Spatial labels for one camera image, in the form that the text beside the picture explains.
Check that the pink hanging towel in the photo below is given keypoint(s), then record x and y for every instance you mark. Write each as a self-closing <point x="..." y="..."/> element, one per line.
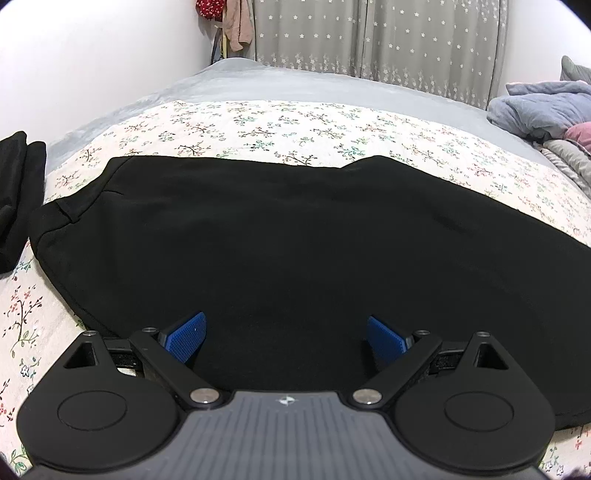
<point x="238" y="25"/>

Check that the pile of folded black clothes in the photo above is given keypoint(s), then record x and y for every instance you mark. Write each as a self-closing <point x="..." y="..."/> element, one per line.
<point x="16" y="198"/>

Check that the grey star-print curtain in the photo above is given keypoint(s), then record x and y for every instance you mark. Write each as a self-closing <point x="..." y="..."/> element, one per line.
<point x="378" y="41"/>

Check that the pink pillow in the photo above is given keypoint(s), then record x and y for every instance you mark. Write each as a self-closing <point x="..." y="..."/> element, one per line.
<point x="581" y="134"/>

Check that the yellow pole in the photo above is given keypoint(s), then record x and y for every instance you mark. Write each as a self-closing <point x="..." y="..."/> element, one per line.
<point x="221" y="46"/>

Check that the grey folded quilt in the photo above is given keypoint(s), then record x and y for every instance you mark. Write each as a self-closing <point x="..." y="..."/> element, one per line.
<point x="570" y="161"/>

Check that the grey pillow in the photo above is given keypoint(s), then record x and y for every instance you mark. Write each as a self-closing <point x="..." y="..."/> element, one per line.
<point x="575" y="70"/>

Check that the floral bed sheet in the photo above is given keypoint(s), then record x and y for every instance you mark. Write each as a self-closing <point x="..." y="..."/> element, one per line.
<point x="286" y="127"/>

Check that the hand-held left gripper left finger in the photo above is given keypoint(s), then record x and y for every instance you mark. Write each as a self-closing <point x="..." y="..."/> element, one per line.
<point x="187" y="339"/>

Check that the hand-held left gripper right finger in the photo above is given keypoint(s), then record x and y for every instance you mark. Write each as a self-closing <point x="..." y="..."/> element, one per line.
<point x="385" y="341"/>

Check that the black pants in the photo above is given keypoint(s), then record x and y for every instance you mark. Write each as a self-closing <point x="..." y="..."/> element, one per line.
<point x="300" y="254"/>

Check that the grey bed cover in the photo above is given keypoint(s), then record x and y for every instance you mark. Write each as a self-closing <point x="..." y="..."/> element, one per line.
<point x="277" y="83"/>

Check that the red patterned hanging cloth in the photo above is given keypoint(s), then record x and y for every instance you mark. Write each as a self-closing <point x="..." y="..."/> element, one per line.
<point x="210" y="9"/>

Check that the blue-grey quilt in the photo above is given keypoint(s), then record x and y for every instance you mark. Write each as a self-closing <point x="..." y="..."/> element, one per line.
<point x="540" y="108"/>

